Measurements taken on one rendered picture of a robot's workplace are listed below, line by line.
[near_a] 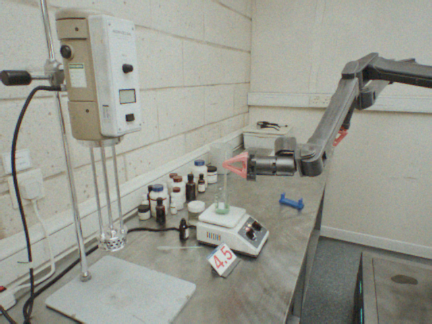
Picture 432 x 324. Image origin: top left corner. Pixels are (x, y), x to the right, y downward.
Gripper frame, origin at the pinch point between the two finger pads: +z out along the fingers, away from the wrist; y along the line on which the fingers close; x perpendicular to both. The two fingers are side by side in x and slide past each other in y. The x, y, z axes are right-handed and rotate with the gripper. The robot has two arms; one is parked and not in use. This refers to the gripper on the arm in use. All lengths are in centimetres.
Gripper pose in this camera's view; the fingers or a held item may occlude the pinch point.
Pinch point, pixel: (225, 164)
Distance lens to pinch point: 85.0
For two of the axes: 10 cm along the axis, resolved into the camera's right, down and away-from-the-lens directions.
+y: -1.5, 2.8, -9.5
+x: 0.1, 9.6, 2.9
